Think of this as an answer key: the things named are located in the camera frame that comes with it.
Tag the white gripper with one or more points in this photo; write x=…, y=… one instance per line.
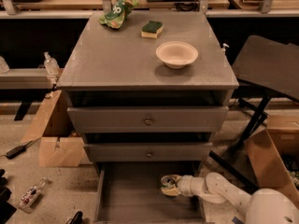
x=184, y=185

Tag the green soda can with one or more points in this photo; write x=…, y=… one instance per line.
x=167, y=182

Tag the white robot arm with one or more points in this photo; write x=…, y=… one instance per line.
x=264, y=206

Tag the grey middle drawer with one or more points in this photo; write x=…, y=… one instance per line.
x=109, y=152

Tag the grey open bottom drawer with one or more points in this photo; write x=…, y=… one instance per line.
x=130, y=193

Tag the grey drawer cabinet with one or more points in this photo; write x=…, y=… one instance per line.
x=118, y=68

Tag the grey top drawer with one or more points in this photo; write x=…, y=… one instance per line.
x=128, y=119

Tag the right cardboard box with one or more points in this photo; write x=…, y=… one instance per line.
x=265, y=150

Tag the cardboard box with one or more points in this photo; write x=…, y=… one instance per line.
x=60, y=145
x=265, y=150

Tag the left cardboard box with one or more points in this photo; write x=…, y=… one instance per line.
x=60, y=145

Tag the white paper bowl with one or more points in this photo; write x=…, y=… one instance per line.
x=176, y=54

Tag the small white pump bottle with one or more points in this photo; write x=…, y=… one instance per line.
x=225, y=48

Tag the plastic bottle on floor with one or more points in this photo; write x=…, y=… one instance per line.
x=30, y=197

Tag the green yellow sponge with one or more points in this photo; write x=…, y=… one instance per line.
x=152, y=29

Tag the black power adapter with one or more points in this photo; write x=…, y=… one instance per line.
x=14, y=152

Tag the clear sanitizer bottle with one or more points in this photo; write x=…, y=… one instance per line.
x=51, y=65

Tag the green chip bag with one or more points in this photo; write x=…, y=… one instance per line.
x=118, y=14

